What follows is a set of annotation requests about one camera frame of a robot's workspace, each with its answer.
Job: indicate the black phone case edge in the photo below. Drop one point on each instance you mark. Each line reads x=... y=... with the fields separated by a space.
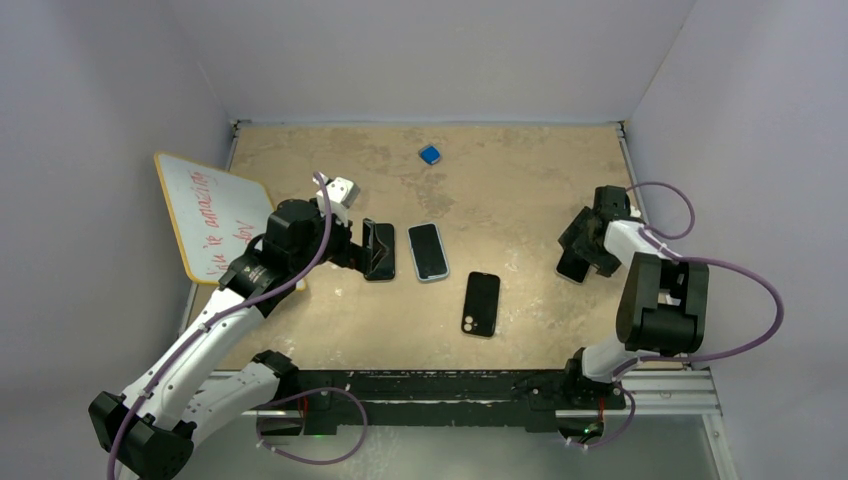
x=481 y=301

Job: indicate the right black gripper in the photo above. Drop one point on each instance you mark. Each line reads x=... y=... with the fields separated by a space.
x=606 y=262

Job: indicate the aluminium frame rail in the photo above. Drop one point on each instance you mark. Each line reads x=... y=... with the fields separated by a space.
x=675 y=393

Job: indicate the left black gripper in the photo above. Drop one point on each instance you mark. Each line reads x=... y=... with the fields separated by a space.
x=352 y=256

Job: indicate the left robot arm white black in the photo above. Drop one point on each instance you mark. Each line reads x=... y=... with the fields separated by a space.
x=153 y=426

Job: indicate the blue eraser block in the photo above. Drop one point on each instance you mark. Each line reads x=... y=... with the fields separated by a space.
x=430 y=154

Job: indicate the black phone with camera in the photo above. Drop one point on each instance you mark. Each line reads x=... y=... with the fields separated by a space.
x=385 y=255

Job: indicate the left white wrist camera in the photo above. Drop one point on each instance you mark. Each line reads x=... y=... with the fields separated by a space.
x=336 y=196

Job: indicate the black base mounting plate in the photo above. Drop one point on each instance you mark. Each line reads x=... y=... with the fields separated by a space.
x=531 y=399

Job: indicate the white whiteboard yellow frame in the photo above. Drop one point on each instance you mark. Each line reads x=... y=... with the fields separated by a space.
x=214 y=214

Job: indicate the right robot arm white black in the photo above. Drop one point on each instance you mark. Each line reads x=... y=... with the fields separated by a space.
x=662 y=308

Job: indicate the light blue phone case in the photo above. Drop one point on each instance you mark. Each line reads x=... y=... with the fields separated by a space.
x=428 y=253

